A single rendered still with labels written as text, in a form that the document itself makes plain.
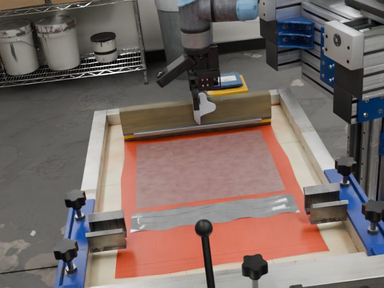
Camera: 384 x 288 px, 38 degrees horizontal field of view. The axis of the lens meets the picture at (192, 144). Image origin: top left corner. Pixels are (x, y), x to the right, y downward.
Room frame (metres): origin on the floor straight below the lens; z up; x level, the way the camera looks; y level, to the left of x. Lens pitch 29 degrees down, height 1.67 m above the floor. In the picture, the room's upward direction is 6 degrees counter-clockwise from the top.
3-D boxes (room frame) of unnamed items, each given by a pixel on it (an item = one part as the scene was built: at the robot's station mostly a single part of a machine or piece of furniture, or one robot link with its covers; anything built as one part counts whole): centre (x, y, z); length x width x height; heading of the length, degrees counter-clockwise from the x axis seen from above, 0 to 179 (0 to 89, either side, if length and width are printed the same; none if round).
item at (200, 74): (1.35, -0.05, 1.14); 0.09 x 0.08 x 0.12; 91
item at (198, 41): (1.36, -0.04, 1.22); 0.08 x 0.08 x 0.05
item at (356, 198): (0.88, -0.31, 0.97); 0.30 x 0.05 x 0.07; 2
